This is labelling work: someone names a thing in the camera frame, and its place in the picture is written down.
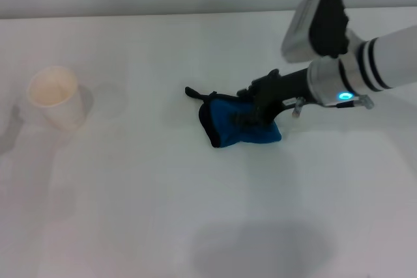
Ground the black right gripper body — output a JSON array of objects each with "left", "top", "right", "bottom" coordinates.
[{"left": 260, "top": 68, "right": 314, "bottom": 117}]

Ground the blue rag with black trim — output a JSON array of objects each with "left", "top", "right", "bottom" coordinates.
[{"left": 184, "top": 86, "right": 282, "bottom": 149}]

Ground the white paper cup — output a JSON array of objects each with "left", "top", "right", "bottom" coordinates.
[{"left": 26, "top": 65, "right": 85, "bottom": 132}]

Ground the grey wrist cable with plug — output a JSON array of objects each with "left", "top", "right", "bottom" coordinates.
[{"left": 291, "top": 93, "right": 376, "bottom": 120}]

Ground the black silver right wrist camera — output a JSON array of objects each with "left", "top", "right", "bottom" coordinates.
[{"left": 280, "top": 0, "right": 352, "bottom": 64}]

